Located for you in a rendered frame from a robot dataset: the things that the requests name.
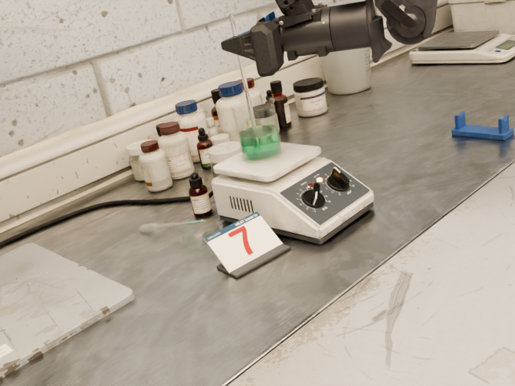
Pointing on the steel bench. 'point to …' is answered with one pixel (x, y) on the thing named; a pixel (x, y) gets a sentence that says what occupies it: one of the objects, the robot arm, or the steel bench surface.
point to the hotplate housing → (242, 188)
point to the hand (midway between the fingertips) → (246, 41)
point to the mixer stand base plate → (48, 302)
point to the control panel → (332, 203)
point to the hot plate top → (263, 171)
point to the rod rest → (503, 132)
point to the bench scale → (465, 48)
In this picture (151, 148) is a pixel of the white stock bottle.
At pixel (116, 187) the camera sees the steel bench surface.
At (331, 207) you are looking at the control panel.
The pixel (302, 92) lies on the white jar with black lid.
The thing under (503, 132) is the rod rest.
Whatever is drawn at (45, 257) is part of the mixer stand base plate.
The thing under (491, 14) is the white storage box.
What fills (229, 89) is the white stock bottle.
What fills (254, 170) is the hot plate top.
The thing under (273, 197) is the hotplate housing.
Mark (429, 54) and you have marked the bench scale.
